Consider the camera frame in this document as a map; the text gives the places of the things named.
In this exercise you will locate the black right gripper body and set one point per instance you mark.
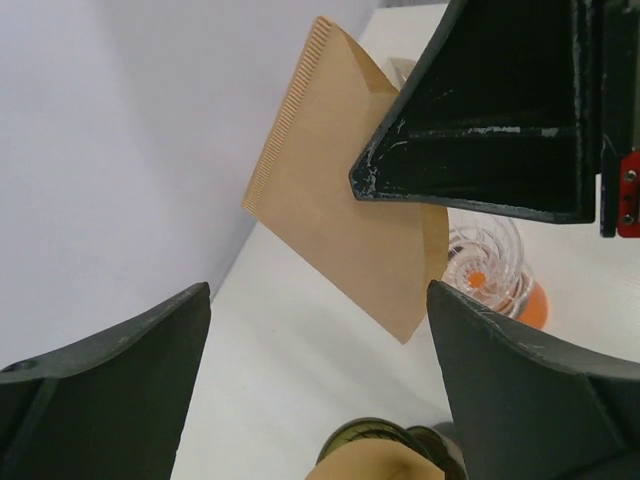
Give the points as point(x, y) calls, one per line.
point(619, 115)

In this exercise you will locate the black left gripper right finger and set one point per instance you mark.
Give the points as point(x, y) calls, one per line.
point(528, 405)

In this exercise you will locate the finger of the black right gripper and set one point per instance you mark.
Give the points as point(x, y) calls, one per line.
point(499, 115)

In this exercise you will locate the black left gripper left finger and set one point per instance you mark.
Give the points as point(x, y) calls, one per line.
point(110, 406)

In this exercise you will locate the olive green plastic dripper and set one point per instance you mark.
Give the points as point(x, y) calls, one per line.
point(429, 443)

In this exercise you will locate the orange liquid glass beaker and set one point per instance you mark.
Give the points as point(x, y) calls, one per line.
point(532, 305)

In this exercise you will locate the brown paper coffee filter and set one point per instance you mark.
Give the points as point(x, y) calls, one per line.
point(375, 459)

